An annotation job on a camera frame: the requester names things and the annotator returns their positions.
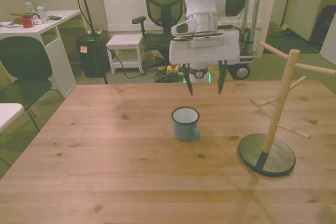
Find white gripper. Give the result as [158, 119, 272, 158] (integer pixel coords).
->
[169, 29, 241, 98]

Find blue enamel mug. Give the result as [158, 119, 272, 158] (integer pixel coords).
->
[171, 106, 201, 142]

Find wooden mug tree black base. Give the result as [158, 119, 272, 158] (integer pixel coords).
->
[238, 40, 336, 178]

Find red mug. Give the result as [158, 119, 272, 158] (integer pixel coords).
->
[20, 17, 35, 29]

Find white wheeled cart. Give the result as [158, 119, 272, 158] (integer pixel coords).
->
[227, 49, 257, 81]

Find cardboard box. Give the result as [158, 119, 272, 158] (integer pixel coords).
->
[267, 22, 289, 37]

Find small white stool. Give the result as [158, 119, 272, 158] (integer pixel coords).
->
[106, 34, 144, 75]

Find black mesh office chair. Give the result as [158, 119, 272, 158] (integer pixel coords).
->
[131, 0, 190, 69]

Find black computer tower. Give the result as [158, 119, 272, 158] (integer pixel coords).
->
[76, 37, 110, 78]

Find white leaning board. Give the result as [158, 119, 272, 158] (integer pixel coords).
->
[319, 15, 336, 66]

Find black bag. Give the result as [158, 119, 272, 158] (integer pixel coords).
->
[311, 5, 336, 51]

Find black tripod stand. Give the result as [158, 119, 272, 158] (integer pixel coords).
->
[64, 0, 109, 85]

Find white desk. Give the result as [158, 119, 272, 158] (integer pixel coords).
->
[0, 9, 82, 96]

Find clear plastic bottle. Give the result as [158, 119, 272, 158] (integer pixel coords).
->
[36, 2, 49, 25]

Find black plastic chair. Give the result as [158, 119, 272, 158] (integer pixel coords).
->
[0, 36, 66, 133]

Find white side table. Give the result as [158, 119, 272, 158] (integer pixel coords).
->
[0, 102, 25, 133]

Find papers on desk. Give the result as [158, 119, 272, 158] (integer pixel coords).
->
[0, 20, 23, 28]

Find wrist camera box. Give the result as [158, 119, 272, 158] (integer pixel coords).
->
[172, 32, 224, 49]

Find bundle of floor cables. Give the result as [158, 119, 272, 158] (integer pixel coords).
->
[153, 70, 186, 83]

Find black floor cable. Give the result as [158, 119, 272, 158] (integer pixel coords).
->
[106, 46, 148, 80]

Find tangle of desk cables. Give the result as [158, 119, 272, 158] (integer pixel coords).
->
[9, 12, 35, 20]

